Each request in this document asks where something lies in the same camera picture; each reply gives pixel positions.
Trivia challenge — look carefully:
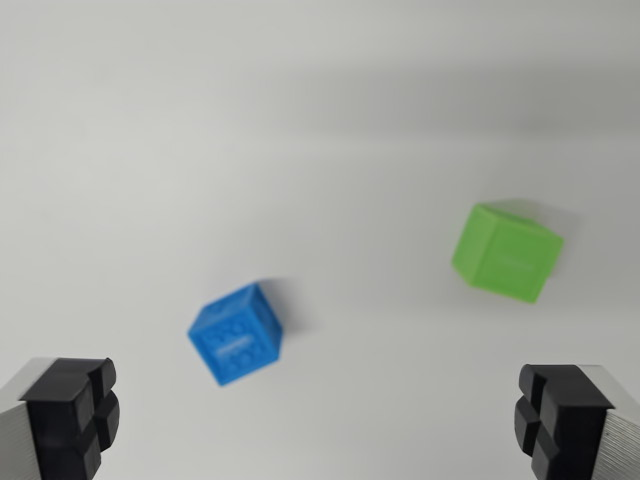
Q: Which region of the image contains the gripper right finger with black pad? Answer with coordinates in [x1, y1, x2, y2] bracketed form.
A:
[512, 363, 640, 480]

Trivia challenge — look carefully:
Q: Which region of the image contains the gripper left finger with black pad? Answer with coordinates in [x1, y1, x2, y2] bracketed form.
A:
[0, 356, 122, 480]

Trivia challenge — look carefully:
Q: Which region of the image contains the blue textured rubber cube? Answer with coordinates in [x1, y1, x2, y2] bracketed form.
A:
[187, 282, 285, 388]

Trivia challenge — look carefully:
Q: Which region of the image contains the green rubber cube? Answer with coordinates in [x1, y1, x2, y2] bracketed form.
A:
[450, 201, 566, 306]

